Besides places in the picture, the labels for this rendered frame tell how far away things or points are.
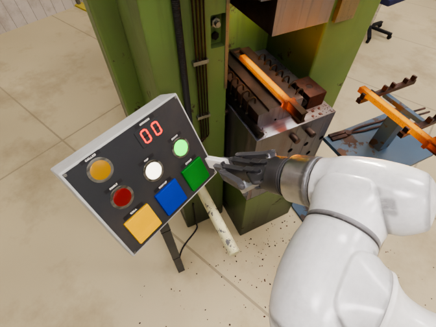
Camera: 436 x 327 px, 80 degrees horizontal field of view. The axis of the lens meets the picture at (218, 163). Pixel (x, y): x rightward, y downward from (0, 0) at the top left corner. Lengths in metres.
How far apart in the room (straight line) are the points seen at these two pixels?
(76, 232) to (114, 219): 1.33
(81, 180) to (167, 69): 0.44
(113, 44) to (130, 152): 0.72
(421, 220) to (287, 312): 0.20
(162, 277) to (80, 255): 0.54
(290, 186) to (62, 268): 1.66
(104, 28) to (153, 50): 0.46
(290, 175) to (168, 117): 0.37
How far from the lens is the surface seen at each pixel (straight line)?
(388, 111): 1.18
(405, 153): 1.48
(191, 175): 0.75
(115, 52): 1.31
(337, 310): 0.35
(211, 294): 1.66
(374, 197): 0.39
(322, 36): 1.19
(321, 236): 0.36
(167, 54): 0.85
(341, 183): 0.40
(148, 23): 0.80
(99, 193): 0.64
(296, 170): 0.45
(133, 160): 0.66
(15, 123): 2.97
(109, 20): 1.26
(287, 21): 0.83
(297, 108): 0.98
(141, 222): 0.70
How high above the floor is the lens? 1.63
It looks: 53 degrees down
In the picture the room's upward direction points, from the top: straight up
